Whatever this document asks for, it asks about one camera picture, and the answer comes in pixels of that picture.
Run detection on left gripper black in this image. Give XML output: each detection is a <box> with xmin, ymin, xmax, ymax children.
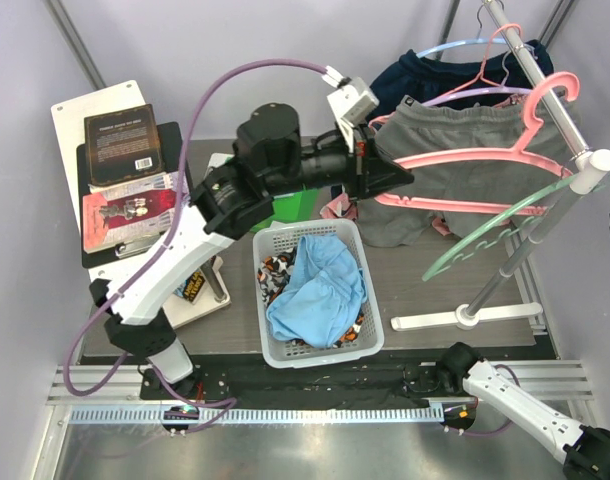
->
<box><xmin>264</xmin><ymin>116</ymin><xmax>414</xmax><ymax>205</ymax></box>

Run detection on green plastic hanger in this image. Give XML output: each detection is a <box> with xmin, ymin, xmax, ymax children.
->
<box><xmin>421</xmin><ymin>169</ymin><xmax>610</xmax><ymax>283</ymax></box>

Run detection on pink plastic hanger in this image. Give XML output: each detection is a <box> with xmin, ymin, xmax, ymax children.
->
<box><xmin>375</xmin><ymin>72</ymin><xmax>580</xmax><ymax>214</ymax></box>

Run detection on light blue shorts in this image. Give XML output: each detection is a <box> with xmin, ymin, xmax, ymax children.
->
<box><xmin>264</xmin><ymin>234</ymin><xmax>369</xmax><ymax>350</ymax></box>

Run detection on orange camouflage shorts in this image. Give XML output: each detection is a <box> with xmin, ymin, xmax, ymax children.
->
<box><xmin>256</xmin><ymin>249</ymin><xmax>368</xmax><ymax>350</ymax></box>

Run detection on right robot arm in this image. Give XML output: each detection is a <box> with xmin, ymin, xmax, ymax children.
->
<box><xmin>436</xmin><ymin>342</ymin><xmax>610</xmax><ymax>479</ymax></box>

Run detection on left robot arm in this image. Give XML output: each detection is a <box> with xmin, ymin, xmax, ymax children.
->
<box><xmin>90</xmin><ymin>103</ymin><xmax>414</xmax><ymax>399</ymax></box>

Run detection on grey shorts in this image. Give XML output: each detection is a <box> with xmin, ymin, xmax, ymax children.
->
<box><xmin>357</xmin><ymin>97</ymin><xmax>556</xmax><ymax>247</ymax></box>

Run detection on thin pink hanger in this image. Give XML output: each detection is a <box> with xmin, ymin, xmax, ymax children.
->
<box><xmin>367</xmin><ymin>36</ymin><xmax>529</xmax><ymax>125</ymax></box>

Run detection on purple hanger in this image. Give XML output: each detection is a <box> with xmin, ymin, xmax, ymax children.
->
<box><xmin>423</xmin><ymin>51</ymin><xmax>531</xmax><ymax>107</ymax></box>

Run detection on light blue hanger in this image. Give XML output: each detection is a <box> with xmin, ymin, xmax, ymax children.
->
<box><xmin>416</xmin><ymin>38</ymin><xmax>507</xmax><ymax>60</ymax></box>

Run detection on navy blue shorts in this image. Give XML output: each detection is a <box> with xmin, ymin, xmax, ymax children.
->
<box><xmin>367</xmin><ymin>50</ymin><xmax>531</xmax><ymax>120</ymax></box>

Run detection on white clothes rack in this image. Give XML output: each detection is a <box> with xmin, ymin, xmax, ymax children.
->
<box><xmin>391</xmin><ymin>1</ymin><xmax>610</xmax><ymax>332</ymax></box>

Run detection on green folder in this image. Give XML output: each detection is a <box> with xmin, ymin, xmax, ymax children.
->
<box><xmin>251</xmin><ymin>190</ymin><xmax>318</xmax><ymax>232</ymax></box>

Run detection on white plastic basket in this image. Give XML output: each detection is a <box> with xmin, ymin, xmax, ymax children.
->
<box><xmin>253</xmin><ymin>219</ymin><xmax>384</xmax><ymax>369</ymax></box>

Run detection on blue comic book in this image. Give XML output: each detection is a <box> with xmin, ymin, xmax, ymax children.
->
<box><xmin>174</xmin><ymin>269</ymin><xmax>206</xmax><ymax>304</ymax></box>

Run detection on black clipboard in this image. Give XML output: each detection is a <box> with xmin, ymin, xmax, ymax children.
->
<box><xmin>74</xmin><ymin>122</ymin><xmax>183</xmax><ymax>269</ymax></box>

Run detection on dark brown book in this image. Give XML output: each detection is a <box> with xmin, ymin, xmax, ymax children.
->
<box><xmin>84</xmin><ymin>104</ymin><xmax>164</xmax><ymax>188</ymax></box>

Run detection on red pink comic book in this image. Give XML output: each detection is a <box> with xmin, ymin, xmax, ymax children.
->
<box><xmin>80</xmin><ymin>171</ymin><xmax>188</xmax><ymax>254</ymax></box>

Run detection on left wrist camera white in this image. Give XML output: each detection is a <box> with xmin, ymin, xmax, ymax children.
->
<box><xmin>322</xmin><ymin>69</ymin><xmax>379</xmax><ymax>152</ymax></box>

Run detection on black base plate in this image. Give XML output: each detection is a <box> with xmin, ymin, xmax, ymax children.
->
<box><xmin>171</xmin><ymin>350</ymin><xmax>474</xmax><ymax>410</ymax></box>

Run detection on perforated cable duct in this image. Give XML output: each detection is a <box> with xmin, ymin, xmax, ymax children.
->
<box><xmin>70</xmin><ymin>403</ymin><xmax>444</xmax><ymax>425</ymax></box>

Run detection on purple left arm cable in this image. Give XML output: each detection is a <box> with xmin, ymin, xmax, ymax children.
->
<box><xmin>64</xmin><ymin>58</ymin><xmax>344</xmax><ymax>434</ymax></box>

